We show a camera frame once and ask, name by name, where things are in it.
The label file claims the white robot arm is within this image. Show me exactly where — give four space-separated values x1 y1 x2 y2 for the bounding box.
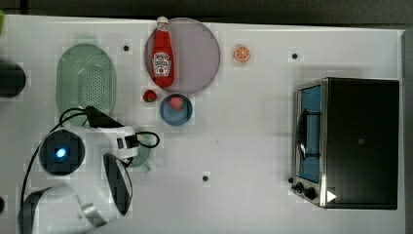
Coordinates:
18 127 138 234

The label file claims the green mug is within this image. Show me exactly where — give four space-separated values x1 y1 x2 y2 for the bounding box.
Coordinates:
130 133 155 173

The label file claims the pink strawberry toy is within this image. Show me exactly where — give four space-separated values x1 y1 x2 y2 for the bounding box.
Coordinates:
169 97 185 111

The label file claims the blue bowl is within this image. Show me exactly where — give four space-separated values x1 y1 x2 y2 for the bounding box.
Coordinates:
160 94 193 126

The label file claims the small red strawberry toy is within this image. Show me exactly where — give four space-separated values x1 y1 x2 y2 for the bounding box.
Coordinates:
143 90 158 102

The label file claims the grey round plate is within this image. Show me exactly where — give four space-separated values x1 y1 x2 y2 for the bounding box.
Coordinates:
144 19 220 95

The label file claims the orange slice toy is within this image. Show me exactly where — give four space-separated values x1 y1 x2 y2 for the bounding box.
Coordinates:
234 45 251 62

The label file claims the red ketchup bottle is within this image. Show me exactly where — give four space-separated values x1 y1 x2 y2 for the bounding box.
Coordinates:
151 17 174 88

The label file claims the green oval colander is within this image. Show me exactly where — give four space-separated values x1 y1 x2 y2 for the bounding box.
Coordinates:
56 36 117 115

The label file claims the silver toaster oven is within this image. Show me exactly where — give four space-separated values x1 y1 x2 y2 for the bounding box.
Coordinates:
288 77 400 210

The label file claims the black round pan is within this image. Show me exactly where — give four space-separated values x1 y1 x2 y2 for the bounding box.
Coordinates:
0 61 26 98

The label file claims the black cable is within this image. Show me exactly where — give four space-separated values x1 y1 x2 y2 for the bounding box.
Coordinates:
19 105 161 209

